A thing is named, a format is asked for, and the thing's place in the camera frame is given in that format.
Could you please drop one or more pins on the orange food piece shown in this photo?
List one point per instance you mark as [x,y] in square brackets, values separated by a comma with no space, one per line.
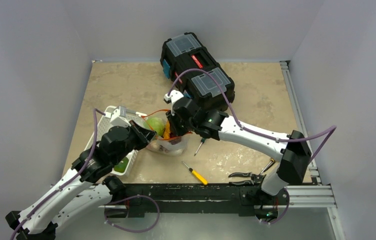
[167,131]

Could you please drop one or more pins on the green cabbage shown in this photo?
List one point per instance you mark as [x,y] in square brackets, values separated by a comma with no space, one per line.
[156,124]

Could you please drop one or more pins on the clear zip bag orange zipper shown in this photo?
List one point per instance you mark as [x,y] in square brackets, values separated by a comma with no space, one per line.
[166,141]

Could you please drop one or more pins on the black pliers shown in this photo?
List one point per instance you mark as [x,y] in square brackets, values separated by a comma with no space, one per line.
[251,179]

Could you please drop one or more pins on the yellow handled screwdriver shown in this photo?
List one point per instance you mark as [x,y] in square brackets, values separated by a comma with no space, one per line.
[196,174]

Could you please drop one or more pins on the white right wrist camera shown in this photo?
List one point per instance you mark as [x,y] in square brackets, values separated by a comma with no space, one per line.
[171,98]

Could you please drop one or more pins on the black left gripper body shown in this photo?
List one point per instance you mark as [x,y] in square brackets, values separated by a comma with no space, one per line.
[133,143]

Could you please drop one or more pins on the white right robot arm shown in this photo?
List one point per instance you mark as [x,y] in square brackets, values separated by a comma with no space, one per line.
[292,155]

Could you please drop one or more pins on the white plastic basket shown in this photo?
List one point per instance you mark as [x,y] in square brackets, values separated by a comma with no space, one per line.
[96,168]

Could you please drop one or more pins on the black toolbox clear lids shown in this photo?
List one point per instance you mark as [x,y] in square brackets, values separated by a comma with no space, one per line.
[184,52]

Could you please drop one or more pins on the white garlic bulb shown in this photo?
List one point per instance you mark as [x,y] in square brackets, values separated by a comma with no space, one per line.
[155,146]

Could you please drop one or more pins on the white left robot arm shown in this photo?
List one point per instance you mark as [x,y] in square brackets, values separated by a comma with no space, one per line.
[86,184]

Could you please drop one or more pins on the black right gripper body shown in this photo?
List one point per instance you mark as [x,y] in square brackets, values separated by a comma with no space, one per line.
[173,122]

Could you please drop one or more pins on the green handled screwdriver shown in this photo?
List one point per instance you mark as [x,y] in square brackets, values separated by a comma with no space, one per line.
[202,141]

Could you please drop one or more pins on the orange black screwdriver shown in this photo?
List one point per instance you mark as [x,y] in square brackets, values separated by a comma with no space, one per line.
[268,166]

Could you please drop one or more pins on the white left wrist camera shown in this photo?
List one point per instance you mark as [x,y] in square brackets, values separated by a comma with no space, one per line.
[120,115]

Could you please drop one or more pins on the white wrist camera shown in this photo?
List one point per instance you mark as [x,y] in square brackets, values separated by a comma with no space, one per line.
[171,98]
[120,115]

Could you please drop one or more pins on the green bell pepper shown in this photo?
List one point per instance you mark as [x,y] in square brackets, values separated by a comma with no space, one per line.
[122,165]

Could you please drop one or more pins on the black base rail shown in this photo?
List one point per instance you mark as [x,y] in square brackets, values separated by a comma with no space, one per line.
[138,199]

